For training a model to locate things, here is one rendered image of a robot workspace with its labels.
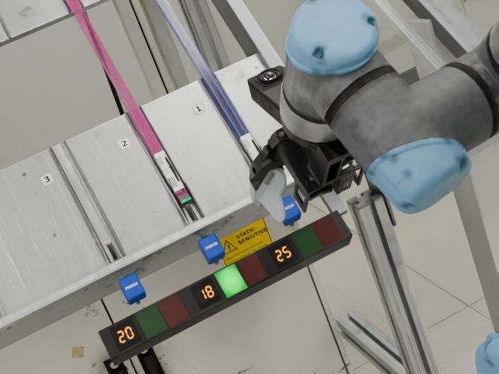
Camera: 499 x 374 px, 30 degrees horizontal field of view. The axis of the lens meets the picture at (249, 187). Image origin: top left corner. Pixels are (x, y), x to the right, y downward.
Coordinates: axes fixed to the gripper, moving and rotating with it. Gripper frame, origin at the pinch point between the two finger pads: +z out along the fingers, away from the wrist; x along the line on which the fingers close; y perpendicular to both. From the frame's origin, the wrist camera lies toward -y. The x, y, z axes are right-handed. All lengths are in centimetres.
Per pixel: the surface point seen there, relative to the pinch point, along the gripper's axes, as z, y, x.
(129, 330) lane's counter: 10.8, 4.2, -24.6
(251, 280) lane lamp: 10.8, 5.7, -8.5
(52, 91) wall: 164, -124, -6
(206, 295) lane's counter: 10.8, 4.8, -14.4
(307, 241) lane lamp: 10.8, 4.5, 0.3
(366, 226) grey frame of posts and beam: 17.4, 4.6, 10.2
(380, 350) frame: 48, 16, 11
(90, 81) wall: 166, -122, 7
